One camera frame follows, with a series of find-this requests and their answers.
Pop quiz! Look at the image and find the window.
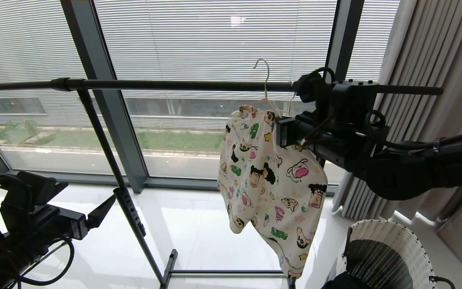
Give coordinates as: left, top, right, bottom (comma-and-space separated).
0, 0, 401, 197

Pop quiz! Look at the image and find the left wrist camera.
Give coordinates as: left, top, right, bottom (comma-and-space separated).
0, 171, 69, 210

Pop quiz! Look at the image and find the beige curtain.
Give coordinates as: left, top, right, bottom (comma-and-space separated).
331, 0, 462, 241

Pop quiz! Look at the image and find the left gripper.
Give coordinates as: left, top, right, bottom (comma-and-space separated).
34, 194, 117, 241

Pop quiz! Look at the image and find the white laundry basket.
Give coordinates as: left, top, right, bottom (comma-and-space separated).
327, 219, 456, 289

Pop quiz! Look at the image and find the cream printed garment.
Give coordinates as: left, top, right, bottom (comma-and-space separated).
217, 105, 328, 280

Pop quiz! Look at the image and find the black clothes rack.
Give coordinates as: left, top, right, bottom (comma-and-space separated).
0, 77, 444, 289

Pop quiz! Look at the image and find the black garment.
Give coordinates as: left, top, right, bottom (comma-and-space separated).
321, 272, 373, 289

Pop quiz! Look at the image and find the black cable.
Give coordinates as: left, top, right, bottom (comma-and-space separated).
12, 237, 75, 287

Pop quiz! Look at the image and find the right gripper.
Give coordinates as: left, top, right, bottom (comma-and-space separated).
275, 115, 336, 161

